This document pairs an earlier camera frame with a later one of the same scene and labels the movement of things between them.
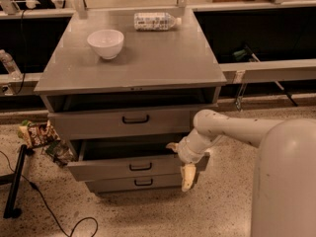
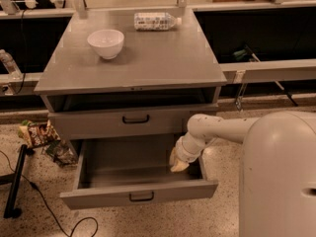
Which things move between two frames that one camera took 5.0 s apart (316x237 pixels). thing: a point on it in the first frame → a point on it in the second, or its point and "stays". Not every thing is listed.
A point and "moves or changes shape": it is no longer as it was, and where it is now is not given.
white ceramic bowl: x=107 y=42 stays
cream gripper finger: x=188 y=173 → x=179 y=166
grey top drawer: x=122 y=125 stays
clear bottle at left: x=14 y=71 stays
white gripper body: x=188 y=154 stays
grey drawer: x=125 y=159 moves or changes shape
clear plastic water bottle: x=155 y=22 stays
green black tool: x=246 y=54 stays
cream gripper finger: x=174 y=145 → x=174 y=156
